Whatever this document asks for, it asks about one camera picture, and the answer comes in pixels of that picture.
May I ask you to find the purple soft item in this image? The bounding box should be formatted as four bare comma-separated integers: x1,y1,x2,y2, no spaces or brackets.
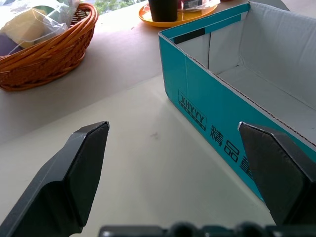
0,34,23,57

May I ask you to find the orange round tray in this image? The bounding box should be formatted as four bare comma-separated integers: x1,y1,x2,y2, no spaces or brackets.
138,0,219,28

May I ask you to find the yellow sponge block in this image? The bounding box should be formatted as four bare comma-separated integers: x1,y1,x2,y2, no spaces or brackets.
0,8,47,49

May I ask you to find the black cylindrical cup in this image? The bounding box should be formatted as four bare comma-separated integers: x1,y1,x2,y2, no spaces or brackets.
148,0,179,22

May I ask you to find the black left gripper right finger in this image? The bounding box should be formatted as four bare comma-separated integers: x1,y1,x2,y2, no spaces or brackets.
237,121,316,226

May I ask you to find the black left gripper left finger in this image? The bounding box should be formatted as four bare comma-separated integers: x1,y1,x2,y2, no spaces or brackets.
0,120,110,237

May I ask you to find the clear plastic bag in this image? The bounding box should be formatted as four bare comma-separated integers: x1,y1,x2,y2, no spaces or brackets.
0,0,81,47

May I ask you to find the small dark packaged item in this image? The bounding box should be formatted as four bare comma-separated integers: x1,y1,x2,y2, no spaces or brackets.
181,0,210,11

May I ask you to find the orange wicker basket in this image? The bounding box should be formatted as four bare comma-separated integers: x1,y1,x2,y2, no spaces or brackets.
0,2,99,91

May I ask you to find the teal cardboard box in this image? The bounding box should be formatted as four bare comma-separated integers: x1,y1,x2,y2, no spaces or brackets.
158,0,316,204

